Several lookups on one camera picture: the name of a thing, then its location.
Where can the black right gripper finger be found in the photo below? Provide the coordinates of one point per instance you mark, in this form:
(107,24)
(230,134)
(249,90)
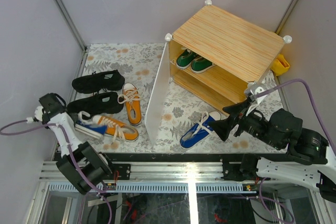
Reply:
(238,109)
(223,127)

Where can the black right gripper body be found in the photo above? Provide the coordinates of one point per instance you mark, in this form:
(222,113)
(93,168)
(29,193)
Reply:
(253,124)

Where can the blue sneaker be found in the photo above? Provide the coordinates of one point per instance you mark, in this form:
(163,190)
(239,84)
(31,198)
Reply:
(200,130)
(87,127)

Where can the black shoe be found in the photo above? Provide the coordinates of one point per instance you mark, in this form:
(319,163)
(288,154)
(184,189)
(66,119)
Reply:
(99,103)
(108,80)

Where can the wooden shoe cabinet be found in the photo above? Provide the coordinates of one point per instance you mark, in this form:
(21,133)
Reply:
(241,52)

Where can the white cabinet door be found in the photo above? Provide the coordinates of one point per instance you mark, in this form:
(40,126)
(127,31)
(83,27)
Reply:
(159,91)

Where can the green sneaker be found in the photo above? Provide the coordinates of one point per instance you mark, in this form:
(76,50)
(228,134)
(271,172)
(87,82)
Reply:
(200,65)
(186,58)

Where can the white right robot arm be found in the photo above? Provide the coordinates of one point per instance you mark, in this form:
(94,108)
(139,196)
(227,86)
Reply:
(310,159)

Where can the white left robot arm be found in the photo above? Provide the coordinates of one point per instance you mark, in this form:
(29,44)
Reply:
(80,163)

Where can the yellow plastic bin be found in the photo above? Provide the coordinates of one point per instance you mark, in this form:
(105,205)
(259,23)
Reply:
(280,65)

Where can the orange sneaker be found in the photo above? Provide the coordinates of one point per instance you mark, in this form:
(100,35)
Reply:
(131,98)
(116,129)

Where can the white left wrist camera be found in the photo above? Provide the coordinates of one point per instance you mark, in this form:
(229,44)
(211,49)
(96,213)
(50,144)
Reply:
(39,116)

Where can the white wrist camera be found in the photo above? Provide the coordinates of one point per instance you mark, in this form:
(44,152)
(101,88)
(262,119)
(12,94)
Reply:
(39,116)
(251,94)

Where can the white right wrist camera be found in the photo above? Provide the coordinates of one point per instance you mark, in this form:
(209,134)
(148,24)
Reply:
(251,94)

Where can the grey slotted cable duct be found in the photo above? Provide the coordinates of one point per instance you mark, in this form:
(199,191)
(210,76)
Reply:
(130,187)

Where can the aluminium rail frame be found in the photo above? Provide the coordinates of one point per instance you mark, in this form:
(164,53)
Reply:
(175,172)

